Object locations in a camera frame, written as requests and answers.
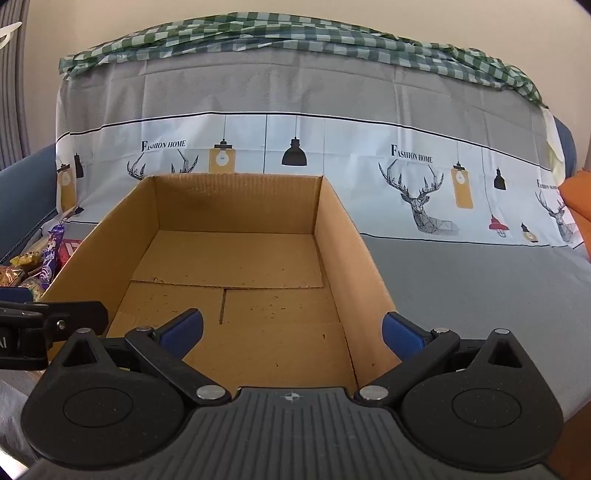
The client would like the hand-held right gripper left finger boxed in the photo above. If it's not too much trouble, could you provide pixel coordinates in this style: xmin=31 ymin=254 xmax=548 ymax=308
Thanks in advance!
xmin=59 ymin=308 xmax=232 ymax=409

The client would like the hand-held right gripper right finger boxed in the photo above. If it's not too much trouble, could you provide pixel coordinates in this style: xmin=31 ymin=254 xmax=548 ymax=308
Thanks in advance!
xmin=353 ymin=311 xmax=536 ymax=409

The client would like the pile of snack packets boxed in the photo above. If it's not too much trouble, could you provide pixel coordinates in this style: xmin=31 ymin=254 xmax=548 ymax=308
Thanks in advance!
xmin=0 ymin=222 xmax=85 ymax=301

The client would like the brown cardboard box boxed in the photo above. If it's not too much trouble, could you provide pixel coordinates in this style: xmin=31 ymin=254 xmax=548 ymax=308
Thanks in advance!
xmin=34 ymin=173 xmax=402 ymax=393

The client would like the grey curtain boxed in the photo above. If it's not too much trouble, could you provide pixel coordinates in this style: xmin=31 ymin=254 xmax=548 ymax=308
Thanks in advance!
xmin=0 ymin=0 xmax=33 ymax=171

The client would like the orange cushion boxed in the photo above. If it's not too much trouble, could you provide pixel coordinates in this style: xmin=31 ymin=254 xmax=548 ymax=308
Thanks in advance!
xmin=558 ymin=170 xmax=591 ymax=259

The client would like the white clothes hanger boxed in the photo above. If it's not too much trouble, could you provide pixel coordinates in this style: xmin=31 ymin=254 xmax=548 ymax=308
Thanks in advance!
xmin=0 ymin=21 xmax=24 ymax=49

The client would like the green checked cloth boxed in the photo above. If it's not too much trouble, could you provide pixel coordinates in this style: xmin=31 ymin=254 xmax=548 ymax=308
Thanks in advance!
xmin=59 ymin=18 xmax=550 ymax=109

